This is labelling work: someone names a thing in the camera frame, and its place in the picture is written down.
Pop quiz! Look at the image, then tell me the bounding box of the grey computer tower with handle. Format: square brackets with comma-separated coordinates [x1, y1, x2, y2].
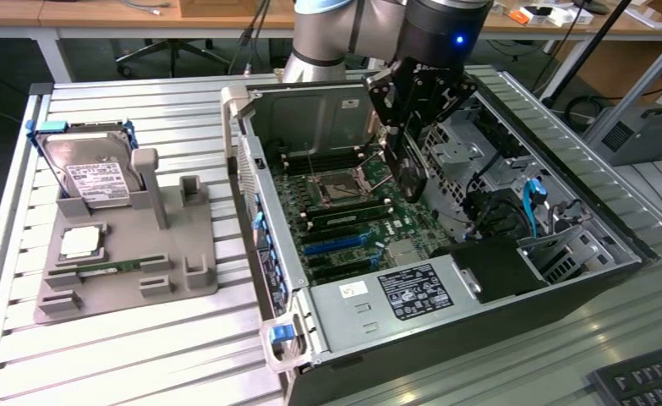
[581, 105, 662, 168]

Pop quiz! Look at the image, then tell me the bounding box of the black office chair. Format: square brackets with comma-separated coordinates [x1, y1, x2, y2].
[115, 37, 236, 78]

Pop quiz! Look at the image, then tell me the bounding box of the metal socket cover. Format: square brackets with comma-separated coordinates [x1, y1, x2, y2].
[352, 150, 393, 189]

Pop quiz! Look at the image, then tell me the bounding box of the grey printed parts rack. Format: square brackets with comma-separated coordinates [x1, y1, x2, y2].
[33, 147, 218, 326]

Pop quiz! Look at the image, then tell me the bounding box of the graphics card with black cooler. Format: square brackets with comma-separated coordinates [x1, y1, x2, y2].
[365, 107, 429, 205]

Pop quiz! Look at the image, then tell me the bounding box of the black keyboard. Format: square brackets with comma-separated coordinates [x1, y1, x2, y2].
[586, 340, 662, 406]

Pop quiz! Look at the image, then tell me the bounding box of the silver CPU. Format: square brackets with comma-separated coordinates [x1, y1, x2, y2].
[59, 226, 107, 259]

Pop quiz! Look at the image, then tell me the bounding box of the CPU socket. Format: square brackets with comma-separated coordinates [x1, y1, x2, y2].
[316, 171, 374, 204]

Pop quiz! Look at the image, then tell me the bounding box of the grey power supply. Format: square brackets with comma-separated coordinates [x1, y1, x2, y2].
[294, 255, 485, 355]

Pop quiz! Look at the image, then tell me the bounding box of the black stand pole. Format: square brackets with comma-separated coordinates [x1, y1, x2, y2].
[538, 0, 637, 105]

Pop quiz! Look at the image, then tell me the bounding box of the black RAM stick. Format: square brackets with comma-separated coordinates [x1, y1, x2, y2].
[309, 206, 393, 233]

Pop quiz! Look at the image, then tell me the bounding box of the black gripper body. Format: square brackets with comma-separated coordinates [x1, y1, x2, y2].
[394, 0, 494, 73]

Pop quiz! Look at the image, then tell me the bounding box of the silver chipset heatsink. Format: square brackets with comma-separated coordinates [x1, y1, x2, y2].
[385, 243, 429, 266]

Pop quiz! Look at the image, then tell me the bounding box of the hard disk with blue caddy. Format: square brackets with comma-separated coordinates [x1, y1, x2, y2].
[25, 119, 144, 211]

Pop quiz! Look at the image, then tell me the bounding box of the black wire bundle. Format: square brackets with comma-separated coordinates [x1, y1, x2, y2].
[465, 189, 534, 244]

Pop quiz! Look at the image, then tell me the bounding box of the perforated metal drive cage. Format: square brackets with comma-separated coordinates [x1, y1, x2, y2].
[424, 93, 541, 200]

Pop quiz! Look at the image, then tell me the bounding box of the black plastic shroud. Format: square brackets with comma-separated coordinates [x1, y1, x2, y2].
[430, 236, 549, 305]

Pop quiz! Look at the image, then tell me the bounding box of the green motherboard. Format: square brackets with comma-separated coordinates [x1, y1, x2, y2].
[270, 147, 456, 287]

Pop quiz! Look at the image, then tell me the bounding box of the wooden desk with white legs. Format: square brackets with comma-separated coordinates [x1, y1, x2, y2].
[0, 0, 298, 84]
[476, 0, 662, 102]

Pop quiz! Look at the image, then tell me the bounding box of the blue wire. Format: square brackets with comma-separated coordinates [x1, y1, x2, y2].
[525, 177, 552, 238]

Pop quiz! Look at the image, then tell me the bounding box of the white small box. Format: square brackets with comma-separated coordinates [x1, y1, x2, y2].
[549, 8, 594, 27]

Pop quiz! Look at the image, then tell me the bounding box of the black open PC case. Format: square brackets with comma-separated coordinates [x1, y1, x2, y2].
[220, 74, 660, 406]

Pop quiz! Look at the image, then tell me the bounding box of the green RAM stick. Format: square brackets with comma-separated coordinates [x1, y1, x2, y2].
[76, 258, 160, 278]

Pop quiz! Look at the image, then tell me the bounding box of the black expansion slot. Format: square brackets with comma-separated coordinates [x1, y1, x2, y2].
[305, 256, 376, 274]
[310, 266, 378, 284]
[298, 227, 361, 245]

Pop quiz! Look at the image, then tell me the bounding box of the metal disk bay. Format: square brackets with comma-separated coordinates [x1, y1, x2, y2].
[518, 223, 620, 284]

